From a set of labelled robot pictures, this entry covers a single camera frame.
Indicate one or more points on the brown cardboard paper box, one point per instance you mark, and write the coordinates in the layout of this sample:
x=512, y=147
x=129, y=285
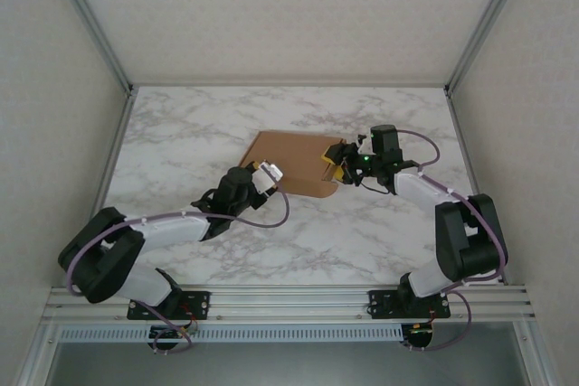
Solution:
x=289, y=155

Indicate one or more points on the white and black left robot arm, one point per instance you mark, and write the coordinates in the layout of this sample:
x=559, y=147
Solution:
x=172, y=228

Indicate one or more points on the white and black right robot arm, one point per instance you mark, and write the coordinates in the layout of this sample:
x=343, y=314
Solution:
x=425, y=279

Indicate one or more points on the aluminium table side rail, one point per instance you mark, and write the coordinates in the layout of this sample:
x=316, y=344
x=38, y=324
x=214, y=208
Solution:
x=470, y=169
x=120, y=133

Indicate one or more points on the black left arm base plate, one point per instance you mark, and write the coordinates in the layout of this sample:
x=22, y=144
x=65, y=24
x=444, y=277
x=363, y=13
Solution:
x=199, y=302

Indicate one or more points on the aluminium mounting rail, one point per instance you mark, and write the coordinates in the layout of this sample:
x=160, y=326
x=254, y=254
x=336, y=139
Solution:
x=289, y=302

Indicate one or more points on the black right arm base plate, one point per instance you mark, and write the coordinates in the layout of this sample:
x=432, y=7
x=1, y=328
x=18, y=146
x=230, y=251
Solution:
x=382, y=302

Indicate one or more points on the aluminium frame post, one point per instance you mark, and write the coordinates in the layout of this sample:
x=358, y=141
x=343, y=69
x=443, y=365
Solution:
x=90, y=20
x=487, y=20

